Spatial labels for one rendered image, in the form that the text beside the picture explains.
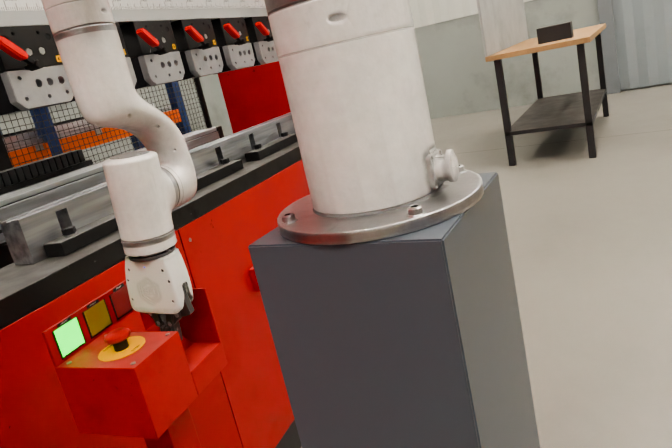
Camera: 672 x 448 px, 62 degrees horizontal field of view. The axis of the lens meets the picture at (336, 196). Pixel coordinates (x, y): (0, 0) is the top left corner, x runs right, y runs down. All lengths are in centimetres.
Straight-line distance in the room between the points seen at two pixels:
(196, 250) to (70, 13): 73
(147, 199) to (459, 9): 737
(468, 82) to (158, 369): 747
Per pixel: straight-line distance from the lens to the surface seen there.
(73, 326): 101
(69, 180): 172
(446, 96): 826
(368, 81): 45
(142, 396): 91
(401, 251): 43
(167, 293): 96
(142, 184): 91
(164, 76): 163
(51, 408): 119
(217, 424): 156
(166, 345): 94
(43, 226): 131
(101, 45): 92
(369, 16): 45
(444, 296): 43
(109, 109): 91
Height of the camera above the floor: 114
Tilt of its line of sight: 13 degrees down
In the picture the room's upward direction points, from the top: 13 degrees counter-clockwise
